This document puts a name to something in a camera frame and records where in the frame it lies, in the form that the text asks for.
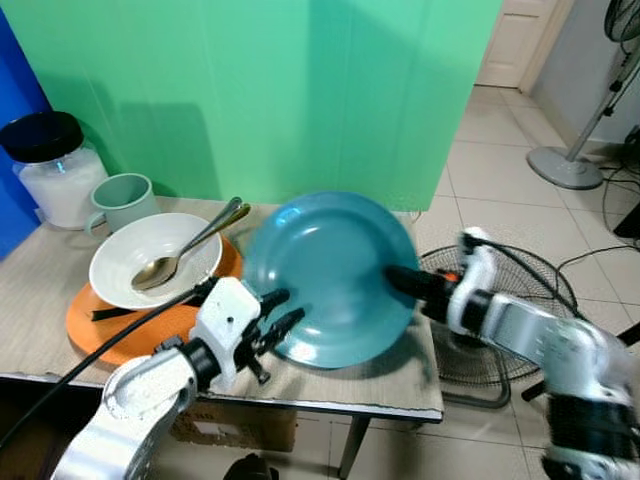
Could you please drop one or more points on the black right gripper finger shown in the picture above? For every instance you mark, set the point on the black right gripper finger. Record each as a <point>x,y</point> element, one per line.
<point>412,282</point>

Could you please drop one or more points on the teal round plate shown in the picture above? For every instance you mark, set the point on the teal round plate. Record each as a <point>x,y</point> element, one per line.
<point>325,270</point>

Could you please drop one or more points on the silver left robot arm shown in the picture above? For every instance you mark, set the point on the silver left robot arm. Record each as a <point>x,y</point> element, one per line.
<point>140,395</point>

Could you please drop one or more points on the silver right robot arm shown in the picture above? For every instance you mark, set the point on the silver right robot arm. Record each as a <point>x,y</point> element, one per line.
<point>560,345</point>

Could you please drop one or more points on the silver metal utensil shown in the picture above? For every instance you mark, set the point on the silver metal utensil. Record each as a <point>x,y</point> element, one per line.
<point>222,222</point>

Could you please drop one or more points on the brown cardboard box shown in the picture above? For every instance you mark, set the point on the brown cardboard box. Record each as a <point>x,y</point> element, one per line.
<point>235,430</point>

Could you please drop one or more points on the gold metal spoon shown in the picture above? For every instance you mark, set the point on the gold metal spoon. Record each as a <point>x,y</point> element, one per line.
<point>155,272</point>

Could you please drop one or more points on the grey metal table leg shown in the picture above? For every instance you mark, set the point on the grey metal table leg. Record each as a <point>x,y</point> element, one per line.
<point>354,445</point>

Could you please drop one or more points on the white ceramic bowl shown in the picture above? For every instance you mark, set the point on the white ceramic bowl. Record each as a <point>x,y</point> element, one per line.
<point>135,245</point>

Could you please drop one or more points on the orange round plate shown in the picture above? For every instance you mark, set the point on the orange round plate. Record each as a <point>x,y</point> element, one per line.
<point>100,335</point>

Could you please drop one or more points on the grey standing fan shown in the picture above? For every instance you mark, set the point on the grey standing fan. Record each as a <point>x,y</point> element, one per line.
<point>563,165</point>

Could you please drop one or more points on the pale green mug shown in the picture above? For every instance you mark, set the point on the pale green mug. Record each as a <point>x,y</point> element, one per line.
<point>125,200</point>

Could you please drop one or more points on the black furniture piece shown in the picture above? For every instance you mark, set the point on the black furniture piece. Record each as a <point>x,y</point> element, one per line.
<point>628,222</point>

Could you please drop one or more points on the green backdrop screen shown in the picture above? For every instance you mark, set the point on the green backdrop screen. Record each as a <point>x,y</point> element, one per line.
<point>250,90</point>

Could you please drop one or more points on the glass jar with black lid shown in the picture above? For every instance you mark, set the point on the glass jar with black lid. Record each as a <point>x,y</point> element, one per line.
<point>55,175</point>

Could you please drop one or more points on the white panel door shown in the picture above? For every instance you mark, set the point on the white panel door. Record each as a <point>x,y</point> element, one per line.
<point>512,40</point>

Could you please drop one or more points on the blue panel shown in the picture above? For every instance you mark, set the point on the blue panel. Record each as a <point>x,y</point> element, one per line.
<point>15,90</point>

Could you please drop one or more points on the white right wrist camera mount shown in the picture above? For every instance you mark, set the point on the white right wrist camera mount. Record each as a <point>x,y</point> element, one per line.
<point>478,280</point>

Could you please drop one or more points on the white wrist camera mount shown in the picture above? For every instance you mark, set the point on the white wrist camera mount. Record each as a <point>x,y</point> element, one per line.
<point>225,320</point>
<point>478,280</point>

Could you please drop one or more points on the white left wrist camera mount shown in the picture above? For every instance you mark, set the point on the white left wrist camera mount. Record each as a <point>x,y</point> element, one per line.
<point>225,320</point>

